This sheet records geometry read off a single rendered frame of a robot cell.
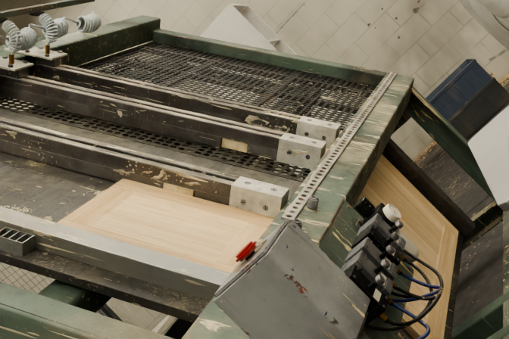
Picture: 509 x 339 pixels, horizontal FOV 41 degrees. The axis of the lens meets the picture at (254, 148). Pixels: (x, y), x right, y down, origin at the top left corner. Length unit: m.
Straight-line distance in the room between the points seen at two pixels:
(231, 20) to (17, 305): 4.35
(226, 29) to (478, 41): 2.45
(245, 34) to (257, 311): 4.46
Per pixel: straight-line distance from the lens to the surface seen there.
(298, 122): 2.11
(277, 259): 0.91
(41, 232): 1.41
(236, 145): 1.98
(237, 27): 5.34
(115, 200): 1.60
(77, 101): 2.19
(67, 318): 1.15
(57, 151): 1.79
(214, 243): 1.45
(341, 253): 1.49
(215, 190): 1.61
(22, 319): 1.17
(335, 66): 3.02
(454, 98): 5.59
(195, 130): 2.02
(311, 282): 0.94
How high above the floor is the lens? 1.02
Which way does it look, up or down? 1 degrees up
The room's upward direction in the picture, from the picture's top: 45 degrees counter-clockwise
